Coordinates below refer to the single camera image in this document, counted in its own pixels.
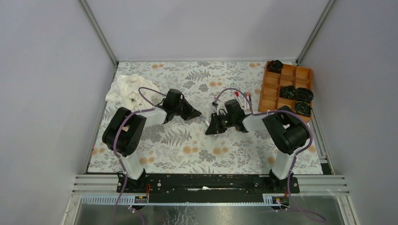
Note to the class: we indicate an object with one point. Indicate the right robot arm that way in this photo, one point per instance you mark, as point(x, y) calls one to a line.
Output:
point(289, 133)

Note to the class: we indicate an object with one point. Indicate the white crumpled cloth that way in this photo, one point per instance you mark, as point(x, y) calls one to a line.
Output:
point(133, 92)

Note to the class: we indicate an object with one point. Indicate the orange compartment tray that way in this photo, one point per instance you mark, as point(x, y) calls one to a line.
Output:
point(287, 85)

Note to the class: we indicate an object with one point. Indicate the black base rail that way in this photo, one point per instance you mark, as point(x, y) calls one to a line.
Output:
point(205, 188)

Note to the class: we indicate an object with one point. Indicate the white pen blue tip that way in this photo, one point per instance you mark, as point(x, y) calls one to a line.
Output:
point(245, 101)

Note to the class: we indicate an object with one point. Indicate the white pen orange tip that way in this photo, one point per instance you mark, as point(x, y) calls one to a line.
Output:
point(248, 102)

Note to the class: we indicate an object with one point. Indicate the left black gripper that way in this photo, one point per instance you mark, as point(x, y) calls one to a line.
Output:
point(191, 112)

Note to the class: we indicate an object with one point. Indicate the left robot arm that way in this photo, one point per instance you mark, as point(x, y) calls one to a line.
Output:
point(125, 129)

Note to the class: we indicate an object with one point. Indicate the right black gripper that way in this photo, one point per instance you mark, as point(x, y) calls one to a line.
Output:
point(215, 127)

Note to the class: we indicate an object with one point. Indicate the floral table mat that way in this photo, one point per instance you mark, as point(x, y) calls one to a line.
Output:
point(182, 146)

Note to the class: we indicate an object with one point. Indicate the purple pen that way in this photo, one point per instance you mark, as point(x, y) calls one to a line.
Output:
point(250, 99)

